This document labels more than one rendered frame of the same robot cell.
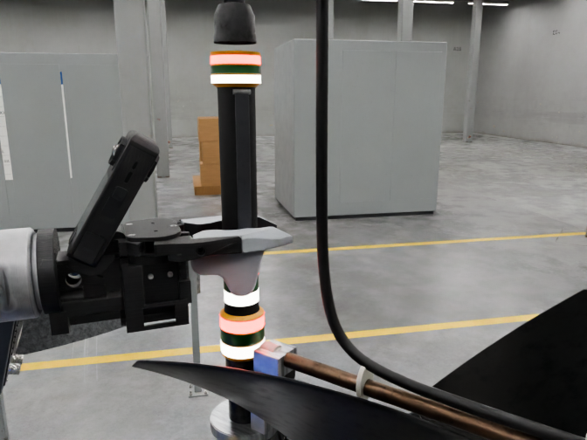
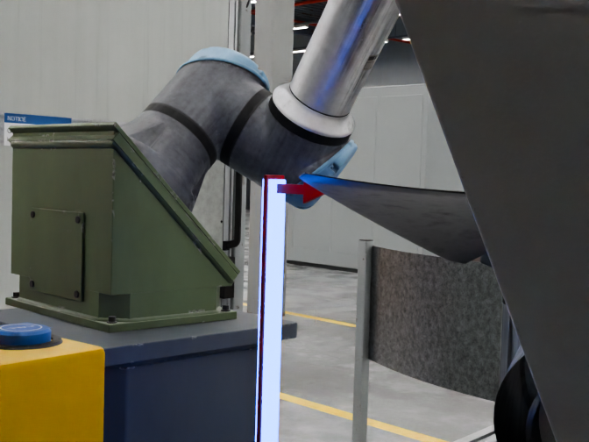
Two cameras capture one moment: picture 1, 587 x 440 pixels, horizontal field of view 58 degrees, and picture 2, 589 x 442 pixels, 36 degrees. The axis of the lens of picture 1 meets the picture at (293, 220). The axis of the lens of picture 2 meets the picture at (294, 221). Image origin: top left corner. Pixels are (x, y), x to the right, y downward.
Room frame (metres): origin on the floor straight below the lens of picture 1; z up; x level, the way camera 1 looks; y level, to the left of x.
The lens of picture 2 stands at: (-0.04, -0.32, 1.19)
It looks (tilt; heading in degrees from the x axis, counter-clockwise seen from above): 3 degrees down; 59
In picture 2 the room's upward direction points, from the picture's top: 2 degrees clockwise
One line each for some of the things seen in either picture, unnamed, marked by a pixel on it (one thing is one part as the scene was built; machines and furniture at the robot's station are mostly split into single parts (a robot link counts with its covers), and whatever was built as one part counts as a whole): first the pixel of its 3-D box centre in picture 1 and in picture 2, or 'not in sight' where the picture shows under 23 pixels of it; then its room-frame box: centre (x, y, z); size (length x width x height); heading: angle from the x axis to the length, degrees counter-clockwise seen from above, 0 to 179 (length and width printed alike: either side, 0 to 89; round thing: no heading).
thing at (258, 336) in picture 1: (242, 330); not in sight; (0.48, 0.05, 1.38); 0.04 x 0.04 x 0.01
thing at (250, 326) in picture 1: (242, 318); not in sight; (0.48, 0.05, 1.40); 0.04 x 0.04 x 0.01
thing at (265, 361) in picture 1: (252, 385); not in sight; (0.47, 0.04, 1.33); 0.09 x 0.07 x 0.10; 55
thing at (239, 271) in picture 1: (243, 264); not in sight; (0.45, 0.04, 1.46); 0.09 x 0.03 x 0.06; 100
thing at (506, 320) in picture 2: not in sight; (514, 353); (0.85, 0.57, 0.96); 0.03 x 0.03 x 0.20; 20
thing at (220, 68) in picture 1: (236, 70); not in sight; (0.48, 0.05, 1.63); 0.04 x 0.04 x 0.01
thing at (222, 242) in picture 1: (189, 245); not in sight; (0.43, 0.09, 1.48); 0.09 x 0.05 x 0.02; 100
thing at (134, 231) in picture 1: (119, 271); not in sight; (0.44, 0.15, 1.46); 0.12 x 0.08 x 0.09; 110
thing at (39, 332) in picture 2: not in sight; (21, 337); (0.12, 0.30, 1.08); 0.04 x 0.04 x 0.02
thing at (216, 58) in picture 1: (235, 60); not in sight; (0.48, 0.05, 1.64); 0.04 x 0.04 x 0.01
